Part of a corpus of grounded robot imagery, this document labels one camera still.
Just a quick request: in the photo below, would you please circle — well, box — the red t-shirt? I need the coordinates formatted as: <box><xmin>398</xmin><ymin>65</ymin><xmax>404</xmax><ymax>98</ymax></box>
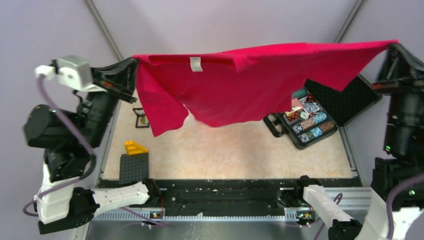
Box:
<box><xmin>135</xmin><ymin>40</ymin><xmax>392</xmax><ymax>137</ymax></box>

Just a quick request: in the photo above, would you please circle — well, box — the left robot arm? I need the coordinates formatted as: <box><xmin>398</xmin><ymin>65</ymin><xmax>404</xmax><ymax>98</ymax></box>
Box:
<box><xmin>23</xmin><ymin>55</ymin><xmax>161</xmax><ymax>235</ymax></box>

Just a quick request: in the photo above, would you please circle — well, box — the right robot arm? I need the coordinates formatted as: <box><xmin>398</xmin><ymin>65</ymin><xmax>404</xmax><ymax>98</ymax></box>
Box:
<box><xmin>293</xmin><ymin>43</ymin><xmax>424</xmax><ymax>240</ymax></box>

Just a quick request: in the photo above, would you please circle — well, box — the small black framed box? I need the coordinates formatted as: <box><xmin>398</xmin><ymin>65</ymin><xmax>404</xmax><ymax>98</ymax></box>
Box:
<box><xmin>132</xmin><ymin>107</ymin><xmax>150</xmax><ymax>129</ymax></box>

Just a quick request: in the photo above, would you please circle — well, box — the yellow wedge block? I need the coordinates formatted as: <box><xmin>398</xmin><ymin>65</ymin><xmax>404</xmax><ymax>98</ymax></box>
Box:
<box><xmin>124</xmin><ymin>140</ymin><xmax>149</xmax><ymax>156</ymax></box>

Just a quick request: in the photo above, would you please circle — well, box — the dark grey studded baseplate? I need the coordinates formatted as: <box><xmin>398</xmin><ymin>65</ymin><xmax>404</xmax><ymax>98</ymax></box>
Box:
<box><xmin>119</xmin><ymin>153</ymin><xmax>150</xmax><ymax>185</ymax></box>

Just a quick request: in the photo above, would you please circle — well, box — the black case with chips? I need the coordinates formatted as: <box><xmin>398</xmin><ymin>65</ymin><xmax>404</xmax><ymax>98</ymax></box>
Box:
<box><xmin>263</xmin><ymin>75</ymin><xmax>382</xmax><ymax>150</ymax></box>

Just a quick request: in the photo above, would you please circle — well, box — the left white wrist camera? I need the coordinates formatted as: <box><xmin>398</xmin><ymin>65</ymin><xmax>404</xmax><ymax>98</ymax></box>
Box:
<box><xmin>34</xmin><ymin>55</ymin><xmax>106</xmax><ymax>93</ymax></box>

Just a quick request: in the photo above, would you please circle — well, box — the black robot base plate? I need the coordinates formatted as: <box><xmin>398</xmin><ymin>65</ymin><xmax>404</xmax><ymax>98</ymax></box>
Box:
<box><xmin>99</xmin><ymin>178</ymin><xmax>364</xmax><ymax>220</ymax></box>

